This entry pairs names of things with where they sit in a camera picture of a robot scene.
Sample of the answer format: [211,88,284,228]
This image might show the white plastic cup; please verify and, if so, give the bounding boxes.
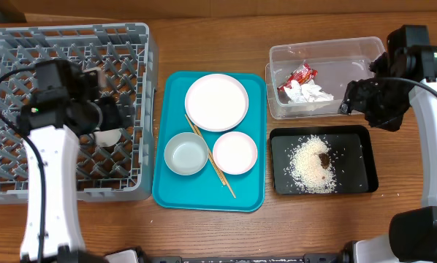
[94,129,121,147]

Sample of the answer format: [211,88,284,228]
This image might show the white napkin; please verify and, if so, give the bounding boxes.
[284,80,334,103]

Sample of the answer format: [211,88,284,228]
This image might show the grey-green bowl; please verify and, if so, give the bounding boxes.
[164,132,208,176]

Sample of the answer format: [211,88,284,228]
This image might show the wooden chopstick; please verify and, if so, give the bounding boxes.
[193,124,226,186]
[184,114,236,199]

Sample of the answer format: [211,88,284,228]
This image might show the brown food scrap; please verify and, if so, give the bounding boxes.
[318,153,330,169]

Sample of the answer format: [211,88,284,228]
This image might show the red snack wrapper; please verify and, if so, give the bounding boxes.
[278,63,318,91]

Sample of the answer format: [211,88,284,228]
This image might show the large white round plate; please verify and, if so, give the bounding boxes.
[185,74,249,132]

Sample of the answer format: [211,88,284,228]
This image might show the pile of white rice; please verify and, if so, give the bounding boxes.
[282,134,340,194]

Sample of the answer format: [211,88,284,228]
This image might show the small pink-white bowl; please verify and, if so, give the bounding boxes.
[212,131,258,175]

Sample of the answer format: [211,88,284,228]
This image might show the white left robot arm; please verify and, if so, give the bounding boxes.
[17,59,132,262]

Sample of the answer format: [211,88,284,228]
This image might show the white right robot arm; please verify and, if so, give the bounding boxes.
[338,25,437,263]

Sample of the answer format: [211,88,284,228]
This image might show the grey dishwasher rack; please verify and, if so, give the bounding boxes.
[0,23,158,205]

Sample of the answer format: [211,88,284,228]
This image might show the black waste tray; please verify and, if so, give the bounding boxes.
[270,125,379,195]

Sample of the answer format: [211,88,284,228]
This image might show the clear plastic waste bin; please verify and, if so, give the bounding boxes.
[265,37,385,120]

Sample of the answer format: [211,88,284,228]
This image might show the teal plastic tray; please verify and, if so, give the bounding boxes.
[153,71,267,213]

